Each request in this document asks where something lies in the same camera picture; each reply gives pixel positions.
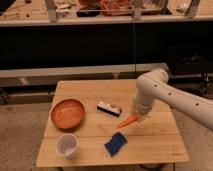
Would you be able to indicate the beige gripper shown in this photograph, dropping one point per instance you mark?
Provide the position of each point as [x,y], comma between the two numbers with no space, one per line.
[141,117]

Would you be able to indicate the orange pepper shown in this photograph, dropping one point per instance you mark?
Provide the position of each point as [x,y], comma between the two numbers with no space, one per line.
[131,119]

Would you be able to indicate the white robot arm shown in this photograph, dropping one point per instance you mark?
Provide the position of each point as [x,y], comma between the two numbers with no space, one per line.
[153,85]

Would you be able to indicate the white ceramic cup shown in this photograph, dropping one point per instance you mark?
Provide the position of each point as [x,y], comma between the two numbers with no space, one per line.
[67,146]

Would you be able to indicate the black and white eraser block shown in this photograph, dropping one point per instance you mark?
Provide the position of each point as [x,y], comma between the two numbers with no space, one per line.
[109,108]

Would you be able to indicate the blue cloth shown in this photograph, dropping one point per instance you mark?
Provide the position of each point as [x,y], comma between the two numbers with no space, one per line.
[115,143]

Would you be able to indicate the wooden table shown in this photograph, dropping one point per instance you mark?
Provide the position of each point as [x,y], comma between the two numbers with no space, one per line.
[155,140]

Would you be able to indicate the black bin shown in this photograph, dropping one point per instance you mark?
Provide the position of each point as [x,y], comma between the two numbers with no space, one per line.
[190,60]

